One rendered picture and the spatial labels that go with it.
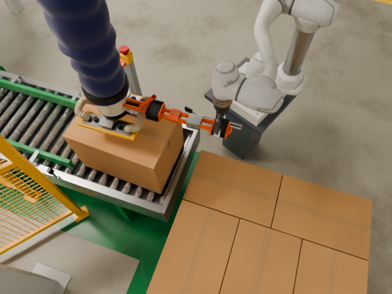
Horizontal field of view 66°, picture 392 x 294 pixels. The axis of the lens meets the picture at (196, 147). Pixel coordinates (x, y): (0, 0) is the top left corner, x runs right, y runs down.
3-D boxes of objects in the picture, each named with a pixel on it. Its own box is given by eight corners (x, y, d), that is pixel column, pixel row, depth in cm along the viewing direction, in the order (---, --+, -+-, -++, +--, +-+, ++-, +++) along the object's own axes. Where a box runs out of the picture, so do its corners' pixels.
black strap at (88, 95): (75, 98, 148) (72, 93, 144) (97, 65, 158) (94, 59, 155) (116, 109, 144) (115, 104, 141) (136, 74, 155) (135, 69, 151)
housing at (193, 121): (185, 127, 154) (185, 122, 150) (190, 117, 157) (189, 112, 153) (199, 131, 153) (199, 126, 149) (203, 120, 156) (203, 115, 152)
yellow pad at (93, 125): (77, 125, 167) (74, 120, 162) (86, 111, 171) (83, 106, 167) (133, 142, 161) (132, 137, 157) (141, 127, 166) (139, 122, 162)
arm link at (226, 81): (206, 95, 126) (234, 108, 123) (207, 69, 113) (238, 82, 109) (218, 79, 131) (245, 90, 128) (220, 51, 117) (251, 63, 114)
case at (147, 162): (84, 165, 213) (61, 136, 178) (112, 121, 231) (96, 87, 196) (161, 194, 202) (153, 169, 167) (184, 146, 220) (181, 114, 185)
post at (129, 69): (142, 133, 290) (118, 55, 203) (145, 128, 293) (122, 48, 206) (149, 135, 289) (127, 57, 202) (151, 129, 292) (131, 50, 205)
